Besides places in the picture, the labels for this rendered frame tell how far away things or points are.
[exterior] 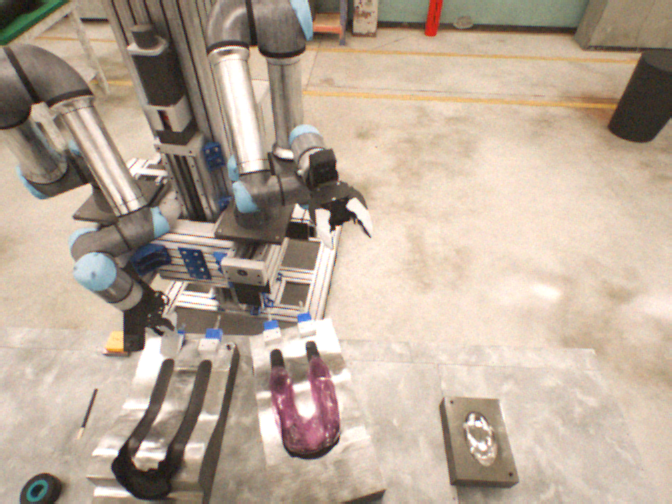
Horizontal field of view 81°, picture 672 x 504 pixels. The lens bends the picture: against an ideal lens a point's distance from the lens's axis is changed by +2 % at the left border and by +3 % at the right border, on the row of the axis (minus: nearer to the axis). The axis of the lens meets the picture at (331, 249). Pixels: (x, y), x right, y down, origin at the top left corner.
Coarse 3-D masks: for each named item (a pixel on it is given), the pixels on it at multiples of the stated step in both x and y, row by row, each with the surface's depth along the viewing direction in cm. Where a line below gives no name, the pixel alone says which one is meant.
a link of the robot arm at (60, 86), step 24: (24, 48) 80; (24, 72) 79; (48, 72) 81; (72, 72) 85; (48, 96) 83; (72, 96) 84; (72, 120) 86; (96, 120) 89; (96, 144) 88; (96, 168) 90; (120, 168) 92; (120, 192) 92; (120, 216) 94; (144, 216) 95; (144, 240) 97
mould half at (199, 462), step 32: (192, 352) 114; (224, 352) 114; (192, 384) 108; (224, 384) 108; (128, 416) 102; (160, 416) 102; (224, 416) 107; (96, 448) 93; (160, 448) 93; (192, 448) 93; (96, 480) 90; (192, 480) 88
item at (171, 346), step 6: (180, 330) 118; (162, 336) 110; (168, 336) 111; (174, 336) 112; (180, 336) 112; (162, 342) 110; (168, 342) 110; (174, 342) 110; (180, 342) 112; (162, 348) 111; (168, 348) 111; (174, 348) 111; (180, 348) 114; (168, 354) 111; (174, 354) 111
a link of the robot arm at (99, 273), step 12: (84, 264) 84; (96, 264) 83; (108, 264) 85; (84, 276) 82; (96, 276) 83; (108, 276) 85; (120, 276) 88; (84, 288) 85; (96, 288) 85; (108, 288) 86; (120, 288) 89; (132, 288) 92; (108, 300) 89; (120, 300) 90
